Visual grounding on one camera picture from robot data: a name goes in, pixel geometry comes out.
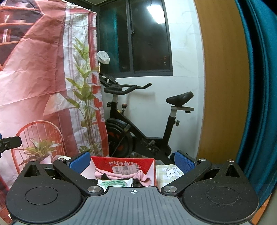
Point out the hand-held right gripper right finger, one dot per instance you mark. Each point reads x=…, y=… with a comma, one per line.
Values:
x=184, y=162

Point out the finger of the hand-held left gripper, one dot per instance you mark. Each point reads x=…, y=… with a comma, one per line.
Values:
x=10, y=142

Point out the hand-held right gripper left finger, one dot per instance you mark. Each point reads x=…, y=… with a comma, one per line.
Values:
x=80, y=161

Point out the red strawberry print box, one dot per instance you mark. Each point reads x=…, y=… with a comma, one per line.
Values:
x=101, y=161

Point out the pink knitted towel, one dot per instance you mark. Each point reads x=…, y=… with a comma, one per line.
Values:
x=142, y=177

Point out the black exercise bike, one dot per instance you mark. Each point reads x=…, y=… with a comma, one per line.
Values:
x=138, y=138

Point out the pink printed backdrop cloth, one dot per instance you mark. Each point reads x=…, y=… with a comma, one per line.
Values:
x=32, y=75

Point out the wooden door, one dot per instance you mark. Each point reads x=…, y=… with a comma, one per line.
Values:
x=223, y=86

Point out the blue curtain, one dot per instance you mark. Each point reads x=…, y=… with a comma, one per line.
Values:
x=264, y=108

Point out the white plastic bag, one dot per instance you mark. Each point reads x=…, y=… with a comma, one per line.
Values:
x=103, y=57

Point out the dark window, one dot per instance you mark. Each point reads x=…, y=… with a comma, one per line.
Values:
x=147, y=43

